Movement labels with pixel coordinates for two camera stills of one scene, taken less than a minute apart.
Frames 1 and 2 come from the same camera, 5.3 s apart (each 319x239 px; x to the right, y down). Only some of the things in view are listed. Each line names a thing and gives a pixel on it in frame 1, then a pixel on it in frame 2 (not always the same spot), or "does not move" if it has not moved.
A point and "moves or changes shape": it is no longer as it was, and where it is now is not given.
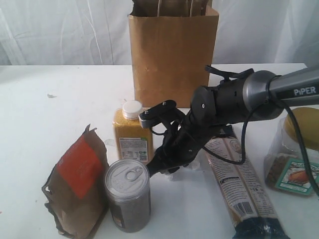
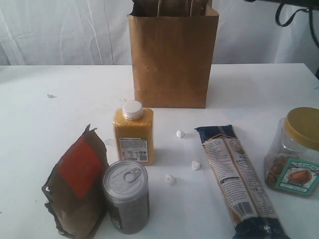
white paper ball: x=194 y=165 does not move
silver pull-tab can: x=127 y=187 does not move
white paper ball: x=171 y=177 moves or changes shape
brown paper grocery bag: x=172 y=43 does not move
